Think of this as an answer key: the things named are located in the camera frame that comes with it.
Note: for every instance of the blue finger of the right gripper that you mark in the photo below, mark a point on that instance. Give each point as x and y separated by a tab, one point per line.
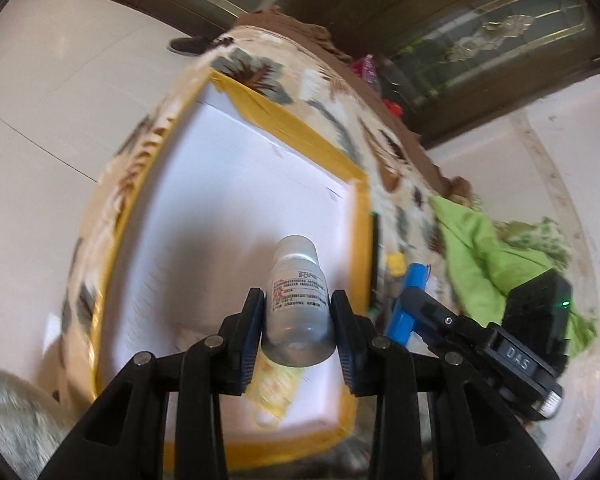
402	322

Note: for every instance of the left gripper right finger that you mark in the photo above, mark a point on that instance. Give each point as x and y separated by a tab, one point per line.
436	416

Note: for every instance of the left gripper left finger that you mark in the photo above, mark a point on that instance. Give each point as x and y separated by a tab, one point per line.
121	436

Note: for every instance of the white medicine bottle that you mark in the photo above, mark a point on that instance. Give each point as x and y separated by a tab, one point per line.
298	329

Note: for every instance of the yellow cartoon keychain toy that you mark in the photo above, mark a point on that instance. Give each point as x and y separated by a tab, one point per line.
272	390

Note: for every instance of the grey fluffy rug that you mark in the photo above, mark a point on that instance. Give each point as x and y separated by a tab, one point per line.
32	425

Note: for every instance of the green cloth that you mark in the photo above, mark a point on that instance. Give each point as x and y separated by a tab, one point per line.
487	259

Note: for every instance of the floral leaf blanket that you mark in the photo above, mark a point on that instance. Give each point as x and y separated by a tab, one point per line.
293	72

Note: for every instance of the white box with yellow tape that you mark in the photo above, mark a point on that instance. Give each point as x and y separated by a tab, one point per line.
235	173

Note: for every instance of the pink plastic bag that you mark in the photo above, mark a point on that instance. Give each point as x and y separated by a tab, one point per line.
365	68

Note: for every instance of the black shoe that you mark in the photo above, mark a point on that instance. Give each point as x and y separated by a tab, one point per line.
190	46

